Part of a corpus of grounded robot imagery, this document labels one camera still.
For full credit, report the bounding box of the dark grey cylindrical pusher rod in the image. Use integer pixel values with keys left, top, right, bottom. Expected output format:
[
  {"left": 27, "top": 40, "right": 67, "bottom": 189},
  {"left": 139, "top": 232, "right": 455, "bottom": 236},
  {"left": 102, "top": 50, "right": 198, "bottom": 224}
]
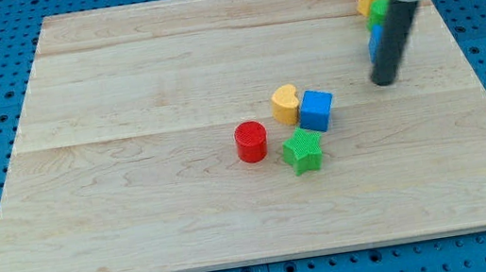
[{"left": 370, "top": 0, "right": 419, "bottom": 87}]

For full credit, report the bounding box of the blue triangle block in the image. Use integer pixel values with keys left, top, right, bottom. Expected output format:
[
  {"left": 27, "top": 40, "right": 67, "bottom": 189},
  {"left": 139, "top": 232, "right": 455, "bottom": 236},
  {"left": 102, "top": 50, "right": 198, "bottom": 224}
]
[{"left": 368, "top": 25, "right": 383, "bottom": 63}]

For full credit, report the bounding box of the yellow heart block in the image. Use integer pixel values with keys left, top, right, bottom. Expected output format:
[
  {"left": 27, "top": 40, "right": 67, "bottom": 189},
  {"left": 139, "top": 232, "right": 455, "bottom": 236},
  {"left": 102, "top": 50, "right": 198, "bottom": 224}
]
[{"left": 270, "top": 83, "right": 300, "bottom": 126}]

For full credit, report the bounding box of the green block at corner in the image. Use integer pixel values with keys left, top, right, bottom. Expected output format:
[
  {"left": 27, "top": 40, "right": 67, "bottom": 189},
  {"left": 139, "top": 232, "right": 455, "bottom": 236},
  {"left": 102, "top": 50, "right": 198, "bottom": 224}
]
[{"left": 366, "top": 0, "right": 390, "bottom": 31}]

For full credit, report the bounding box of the blue cube block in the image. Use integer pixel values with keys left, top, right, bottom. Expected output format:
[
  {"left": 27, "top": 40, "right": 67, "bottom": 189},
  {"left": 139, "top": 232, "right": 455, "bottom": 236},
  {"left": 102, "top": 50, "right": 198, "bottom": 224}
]
[{"left": 299, "top": 90, "right": 333, "bottom": 132}]

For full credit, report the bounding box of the green star block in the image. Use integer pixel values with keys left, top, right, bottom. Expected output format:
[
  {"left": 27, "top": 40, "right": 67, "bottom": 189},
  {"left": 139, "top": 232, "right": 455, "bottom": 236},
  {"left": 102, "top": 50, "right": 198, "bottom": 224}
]
[{"left": 282, "top": 127, "right": 323, "bottom": 176}]

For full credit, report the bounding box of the red cylinder block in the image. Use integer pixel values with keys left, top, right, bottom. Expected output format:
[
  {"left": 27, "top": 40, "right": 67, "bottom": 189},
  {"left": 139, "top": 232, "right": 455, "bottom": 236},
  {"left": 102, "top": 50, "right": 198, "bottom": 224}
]
[{"left": 233, "top": 121, "right": 268, "bottom": 163}]

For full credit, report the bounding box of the light wooden board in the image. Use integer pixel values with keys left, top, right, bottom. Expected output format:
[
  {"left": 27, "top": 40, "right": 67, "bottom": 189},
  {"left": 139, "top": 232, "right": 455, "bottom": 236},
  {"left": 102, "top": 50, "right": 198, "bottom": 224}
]
[{"left": 0, "top": 0, "right": 486, "bottom": 272}]

